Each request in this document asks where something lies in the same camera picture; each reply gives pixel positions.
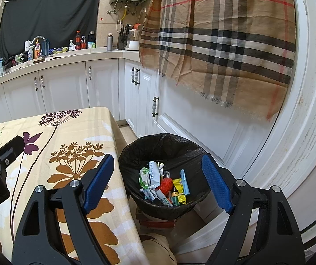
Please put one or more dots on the orange dish soap bottle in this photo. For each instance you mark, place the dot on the orange dish soap bottle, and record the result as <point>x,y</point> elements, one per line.
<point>38,50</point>

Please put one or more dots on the white door frame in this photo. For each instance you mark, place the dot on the white door frame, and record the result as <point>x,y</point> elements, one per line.
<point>307,102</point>

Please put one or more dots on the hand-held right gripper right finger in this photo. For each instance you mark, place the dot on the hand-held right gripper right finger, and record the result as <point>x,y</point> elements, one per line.
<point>217,183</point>

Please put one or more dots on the chrome faucet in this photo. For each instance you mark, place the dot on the chrome faucet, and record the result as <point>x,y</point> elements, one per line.
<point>40,38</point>

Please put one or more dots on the beige plaid cloth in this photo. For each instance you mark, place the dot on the beige plaid cloth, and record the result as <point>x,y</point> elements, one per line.
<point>216,47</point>

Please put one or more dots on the floral beige tablecloth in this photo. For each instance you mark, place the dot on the floral beige tablecloth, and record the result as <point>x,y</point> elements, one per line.
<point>64,132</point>

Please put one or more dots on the red plastic bag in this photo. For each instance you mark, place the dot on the red plastic bag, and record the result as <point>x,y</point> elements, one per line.
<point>165,185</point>

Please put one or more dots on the black curtain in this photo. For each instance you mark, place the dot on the black curtain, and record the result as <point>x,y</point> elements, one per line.
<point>50,13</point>

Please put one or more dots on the white and green packet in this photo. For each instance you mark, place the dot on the white and green packet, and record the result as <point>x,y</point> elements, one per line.
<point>144,176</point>

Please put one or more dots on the white dish soap bottle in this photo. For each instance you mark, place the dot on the white dish soap bottle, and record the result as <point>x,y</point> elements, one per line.
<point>30,53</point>

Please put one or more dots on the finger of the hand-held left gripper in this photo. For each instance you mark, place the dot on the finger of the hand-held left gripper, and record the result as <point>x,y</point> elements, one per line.
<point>11,147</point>

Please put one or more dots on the black knife block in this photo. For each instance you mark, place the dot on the black knife block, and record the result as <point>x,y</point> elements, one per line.
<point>122,41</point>

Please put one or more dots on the beige kitchen countertop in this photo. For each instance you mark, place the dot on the beige kitchen countertop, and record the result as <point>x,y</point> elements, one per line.
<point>77,55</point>

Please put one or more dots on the white paper strip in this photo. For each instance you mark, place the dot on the white paper strip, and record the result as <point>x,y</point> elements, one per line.
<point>161,168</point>

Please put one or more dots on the white kitchen base cabinets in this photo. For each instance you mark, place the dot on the white kitchen base cabinets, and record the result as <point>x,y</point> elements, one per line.
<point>64,88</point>

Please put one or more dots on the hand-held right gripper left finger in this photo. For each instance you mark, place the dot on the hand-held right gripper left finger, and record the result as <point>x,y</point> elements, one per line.
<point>98,183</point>

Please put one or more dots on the grey thermos bottle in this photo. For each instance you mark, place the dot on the grey thermos bottle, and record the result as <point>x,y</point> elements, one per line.
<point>109,42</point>

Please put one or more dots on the small dark green bottle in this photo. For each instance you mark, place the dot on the small dark green bottle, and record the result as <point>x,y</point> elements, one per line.
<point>176,198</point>

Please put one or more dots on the white printed plastic packet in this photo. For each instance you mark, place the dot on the white printed plastic packet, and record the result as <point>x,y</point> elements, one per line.
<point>153,172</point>

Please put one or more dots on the black thermos bottle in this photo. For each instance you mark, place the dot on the black thermos bottle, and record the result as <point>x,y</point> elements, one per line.
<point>91,37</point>

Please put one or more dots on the orange bowl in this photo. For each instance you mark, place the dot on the orange bowl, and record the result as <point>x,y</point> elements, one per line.
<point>137,26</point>

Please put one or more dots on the white tube with green cap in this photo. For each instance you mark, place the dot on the white tube with green cap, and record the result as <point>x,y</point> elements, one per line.
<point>158,196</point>

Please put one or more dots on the light blue tube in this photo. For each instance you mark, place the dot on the light blue tube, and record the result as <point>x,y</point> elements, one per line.
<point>185,183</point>

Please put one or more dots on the trash bin with black bag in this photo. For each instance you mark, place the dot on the trash bin with black bag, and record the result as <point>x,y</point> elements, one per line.
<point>174,149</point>

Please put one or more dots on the dark bottle with red label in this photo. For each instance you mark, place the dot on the dark bottle with red label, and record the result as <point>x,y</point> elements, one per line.
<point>78,41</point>

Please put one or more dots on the yellow wrapper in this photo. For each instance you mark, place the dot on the yellow wrapper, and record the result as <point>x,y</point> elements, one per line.
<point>177,183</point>

